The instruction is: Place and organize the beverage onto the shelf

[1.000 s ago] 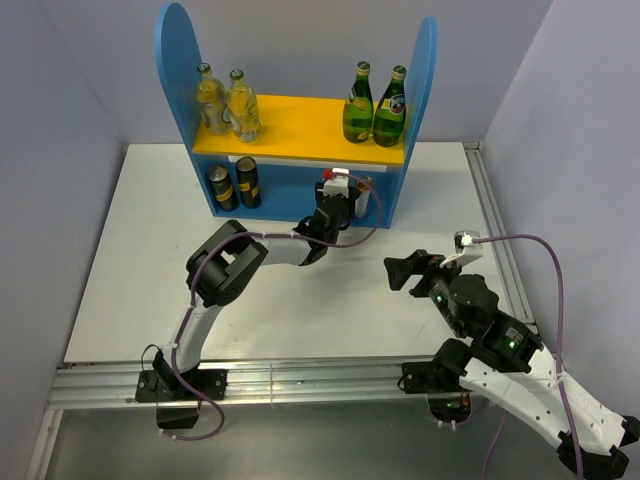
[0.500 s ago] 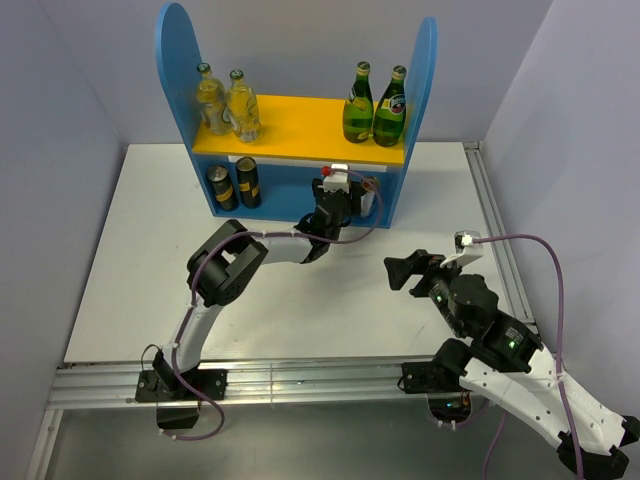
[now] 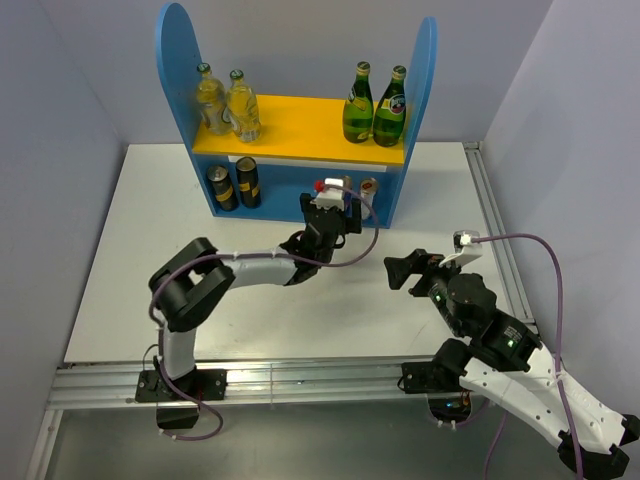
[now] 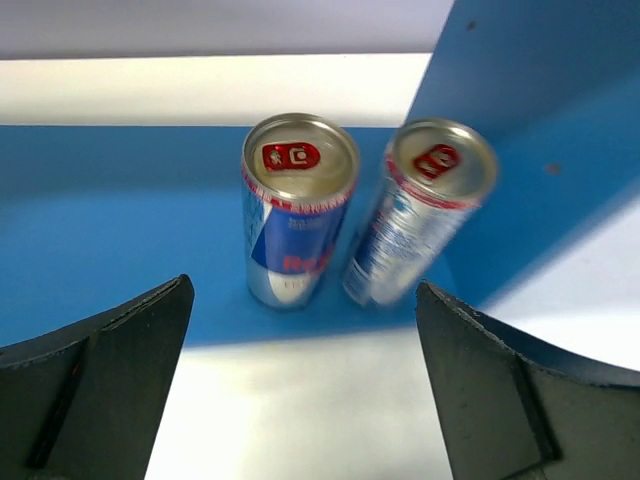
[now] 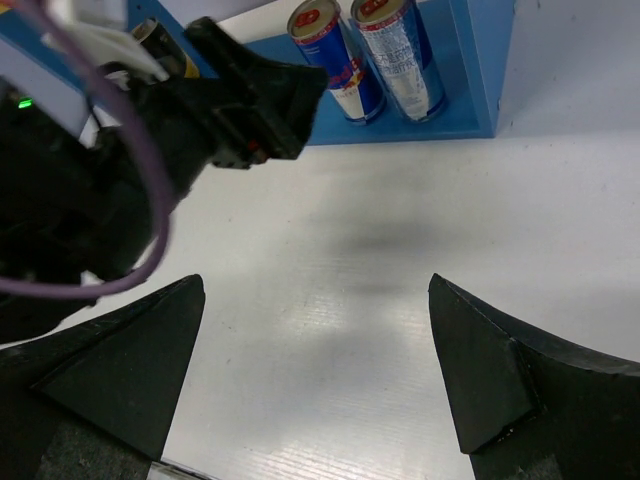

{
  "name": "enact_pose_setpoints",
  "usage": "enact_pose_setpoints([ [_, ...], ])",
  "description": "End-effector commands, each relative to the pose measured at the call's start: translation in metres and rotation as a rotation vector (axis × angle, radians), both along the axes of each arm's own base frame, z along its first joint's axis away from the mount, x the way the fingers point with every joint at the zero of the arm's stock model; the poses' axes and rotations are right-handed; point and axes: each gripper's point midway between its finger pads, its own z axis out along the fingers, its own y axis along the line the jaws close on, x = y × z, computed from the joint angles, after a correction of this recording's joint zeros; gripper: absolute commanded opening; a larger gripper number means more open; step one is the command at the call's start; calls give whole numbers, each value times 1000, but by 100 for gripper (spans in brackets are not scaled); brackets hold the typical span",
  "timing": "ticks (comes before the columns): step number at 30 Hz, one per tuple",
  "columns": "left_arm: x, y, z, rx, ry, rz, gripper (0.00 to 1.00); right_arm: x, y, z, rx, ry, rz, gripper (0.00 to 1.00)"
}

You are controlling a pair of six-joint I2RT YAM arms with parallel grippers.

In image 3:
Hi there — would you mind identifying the green perrier bottle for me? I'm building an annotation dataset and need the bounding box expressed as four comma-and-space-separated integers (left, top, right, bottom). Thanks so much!
373, 65, 407, 147
342, 61, 374, 143

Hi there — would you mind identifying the red bull can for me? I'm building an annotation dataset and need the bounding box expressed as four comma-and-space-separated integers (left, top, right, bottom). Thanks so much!
342, 175, 353, 214
359, 177, 379, 220

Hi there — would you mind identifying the blue and yellow shelf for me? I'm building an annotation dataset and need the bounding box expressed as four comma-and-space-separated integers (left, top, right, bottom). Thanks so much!
155, 3, 438, 227

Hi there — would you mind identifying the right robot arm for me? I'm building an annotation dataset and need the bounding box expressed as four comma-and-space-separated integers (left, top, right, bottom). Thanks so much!
384, 249, 639, 479

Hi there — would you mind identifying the green Perrier bottle left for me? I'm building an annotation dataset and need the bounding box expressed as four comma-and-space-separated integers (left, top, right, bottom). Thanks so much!
342, 61, 374, 143

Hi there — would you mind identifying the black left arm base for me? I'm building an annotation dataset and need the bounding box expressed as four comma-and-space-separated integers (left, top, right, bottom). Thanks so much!
134, 369, 227, 430

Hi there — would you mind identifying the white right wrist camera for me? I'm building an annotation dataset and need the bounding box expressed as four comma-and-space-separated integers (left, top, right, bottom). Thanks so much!
439, 230, 483, 268

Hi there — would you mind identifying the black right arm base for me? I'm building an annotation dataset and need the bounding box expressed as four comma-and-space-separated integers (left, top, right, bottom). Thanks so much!
397, 361, 472, 422

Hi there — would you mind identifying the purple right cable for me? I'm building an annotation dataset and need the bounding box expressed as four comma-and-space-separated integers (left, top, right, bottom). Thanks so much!
472, 233, 586, 480

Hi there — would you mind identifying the Red Bull can front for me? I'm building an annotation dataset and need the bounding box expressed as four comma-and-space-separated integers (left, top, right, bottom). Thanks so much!
342, 175, 353, 214

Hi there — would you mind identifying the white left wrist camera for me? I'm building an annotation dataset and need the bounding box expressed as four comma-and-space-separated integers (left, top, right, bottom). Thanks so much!
311, 178, 345, 211

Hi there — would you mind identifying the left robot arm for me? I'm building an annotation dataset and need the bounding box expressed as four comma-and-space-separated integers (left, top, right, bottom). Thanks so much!
149, 184, 370, 399

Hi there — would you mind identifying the green Perrier bottle right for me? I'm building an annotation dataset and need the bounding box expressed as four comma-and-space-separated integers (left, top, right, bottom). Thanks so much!
373, 65, 407, 147

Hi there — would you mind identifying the aluminium rail frame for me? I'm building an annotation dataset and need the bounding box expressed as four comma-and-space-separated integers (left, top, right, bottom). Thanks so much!
27, 143, 566, 479

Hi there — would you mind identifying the clear glass bottle green cap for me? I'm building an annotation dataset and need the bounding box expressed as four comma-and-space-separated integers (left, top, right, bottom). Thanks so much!
226, 69, 261, 143

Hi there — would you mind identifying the black can yellow label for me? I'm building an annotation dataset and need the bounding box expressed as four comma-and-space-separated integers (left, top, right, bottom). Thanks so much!
235, 156, 261, 208

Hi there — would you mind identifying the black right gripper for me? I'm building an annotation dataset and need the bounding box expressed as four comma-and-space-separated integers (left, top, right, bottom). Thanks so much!
382, 246, 468, 336

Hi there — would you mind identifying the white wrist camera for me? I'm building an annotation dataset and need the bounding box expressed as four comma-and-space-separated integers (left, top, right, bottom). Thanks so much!
311, 178, 345, 211
439, 230, 483, 268

